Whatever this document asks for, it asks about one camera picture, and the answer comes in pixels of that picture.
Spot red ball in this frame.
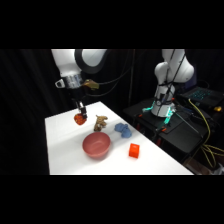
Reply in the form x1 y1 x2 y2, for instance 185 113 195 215
73 113 88 126

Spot blue crumpled cloth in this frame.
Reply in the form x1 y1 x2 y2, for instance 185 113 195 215
114 122 133 139

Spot orange cube block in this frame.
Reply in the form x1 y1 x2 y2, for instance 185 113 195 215
128 142 141 158

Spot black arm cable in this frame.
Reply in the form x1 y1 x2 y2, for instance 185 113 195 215
84 49 136 98

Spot pink bowl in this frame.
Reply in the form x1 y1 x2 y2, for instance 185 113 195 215
82 131 112 159

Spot black laptop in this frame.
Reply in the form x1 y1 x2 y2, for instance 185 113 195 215
179 85 224 108

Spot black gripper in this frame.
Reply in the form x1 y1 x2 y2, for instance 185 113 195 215
69 87 89 120

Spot yellow cable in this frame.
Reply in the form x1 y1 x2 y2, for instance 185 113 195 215
187 98 224 169

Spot brown plush toy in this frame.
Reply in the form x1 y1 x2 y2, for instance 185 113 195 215
93 114 109 132

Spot black robot stand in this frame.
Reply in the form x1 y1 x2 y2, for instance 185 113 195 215
122 96 224 164

